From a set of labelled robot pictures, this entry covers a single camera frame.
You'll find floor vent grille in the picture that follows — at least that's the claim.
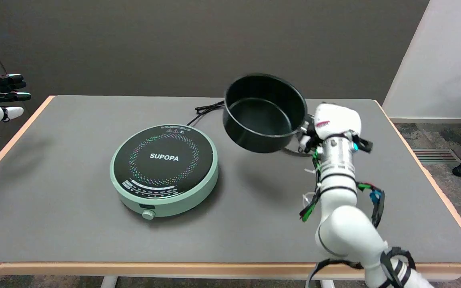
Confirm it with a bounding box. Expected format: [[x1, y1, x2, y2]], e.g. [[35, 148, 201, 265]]
[[412, 149, 461, 164]]

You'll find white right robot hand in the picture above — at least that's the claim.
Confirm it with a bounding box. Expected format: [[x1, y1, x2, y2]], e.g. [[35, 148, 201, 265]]
[[298, 102, 363, 154]]

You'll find glass pot lid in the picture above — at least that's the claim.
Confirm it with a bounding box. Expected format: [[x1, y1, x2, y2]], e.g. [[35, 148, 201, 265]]
[[282, 146, 313, 157]]

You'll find grey table mat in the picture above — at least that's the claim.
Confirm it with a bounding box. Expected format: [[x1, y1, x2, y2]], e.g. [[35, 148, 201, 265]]
[[0, 96, 461, 264]]

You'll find green round induction cooker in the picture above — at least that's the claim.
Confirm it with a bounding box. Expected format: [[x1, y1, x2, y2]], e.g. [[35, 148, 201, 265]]
[[110, 124, 219, 221]]

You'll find black pot with handle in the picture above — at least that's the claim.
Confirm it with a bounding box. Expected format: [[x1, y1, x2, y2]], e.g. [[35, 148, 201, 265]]
[[222, 73, 315, 154]]

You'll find black power cord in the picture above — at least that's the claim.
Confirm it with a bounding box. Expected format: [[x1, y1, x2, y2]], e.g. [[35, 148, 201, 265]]
[[186, 101, 226, 127]]

